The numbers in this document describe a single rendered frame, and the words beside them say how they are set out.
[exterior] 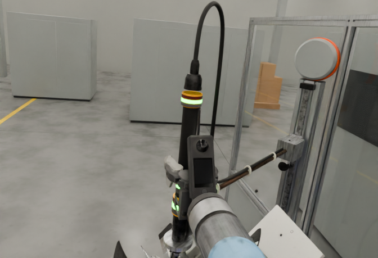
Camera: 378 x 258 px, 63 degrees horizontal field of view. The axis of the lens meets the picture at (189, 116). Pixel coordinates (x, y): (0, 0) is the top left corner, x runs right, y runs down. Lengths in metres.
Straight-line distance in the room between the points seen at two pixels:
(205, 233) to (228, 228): 0.04
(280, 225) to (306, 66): 0.58
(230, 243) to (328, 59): 0.90
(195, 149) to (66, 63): 7.38
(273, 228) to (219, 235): 0.72
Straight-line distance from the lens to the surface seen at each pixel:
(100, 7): 12.83
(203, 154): 0.56
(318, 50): 1.23
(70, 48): 7.82
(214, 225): 0.47
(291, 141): 1.20
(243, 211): 2.12
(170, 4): 12.78
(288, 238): 1.11
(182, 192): 0.59
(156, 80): 6.16
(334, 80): 1.35
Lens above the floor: 1.95
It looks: 16 degrees down
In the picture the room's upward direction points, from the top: 5 degrees clockwise
